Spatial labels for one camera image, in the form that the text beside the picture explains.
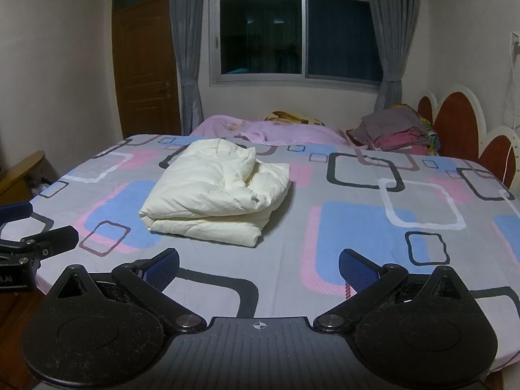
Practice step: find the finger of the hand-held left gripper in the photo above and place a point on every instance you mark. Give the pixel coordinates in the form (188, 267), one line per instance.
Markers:
(53, 241)
(16, 212)

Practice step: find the white puffer jacket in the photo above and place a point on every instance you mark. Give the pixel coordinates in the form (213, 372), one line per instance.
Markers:
(203, 187)

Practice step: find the brown wooden door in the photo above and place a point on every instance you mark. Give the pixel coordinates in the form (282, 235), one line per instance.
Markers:
(142, 61)

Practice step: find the wooden furniture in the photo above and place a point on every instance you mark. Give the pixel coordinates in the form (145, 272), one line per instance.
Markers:
(20, 170)

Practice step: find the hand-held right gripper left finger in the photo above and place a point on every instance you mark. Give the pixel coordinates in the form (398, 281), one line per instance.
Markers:
(162, 268)

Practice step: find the grey curtain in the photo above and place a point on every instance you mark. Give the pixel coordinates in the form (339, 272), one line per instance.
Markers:
(189, 48)
(394, 28)

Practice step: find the pile of folded clothes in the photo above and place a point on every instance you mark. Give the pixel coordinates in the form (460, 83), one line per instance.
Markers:
(390, 126)

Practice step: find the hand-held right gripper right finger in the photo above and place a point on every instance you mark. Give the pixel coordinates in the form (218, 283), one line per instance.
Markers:
(357, 270)

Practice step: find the pink blanket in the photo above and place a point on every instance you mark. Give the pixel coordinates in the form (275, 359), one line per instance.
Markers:
(284, 134)

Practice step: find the patterned bed sheet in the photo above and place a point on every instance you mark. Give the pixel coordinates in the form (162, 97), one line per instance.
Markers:
(345, 178)

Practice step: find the sliding glass window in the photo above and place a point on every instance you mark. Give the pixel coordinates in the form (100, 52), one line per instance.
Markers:
(260, 36)

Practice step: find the yellow printed cloth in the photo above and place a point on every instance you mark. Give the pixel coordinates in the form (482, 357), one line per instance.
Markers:
(292, 117)

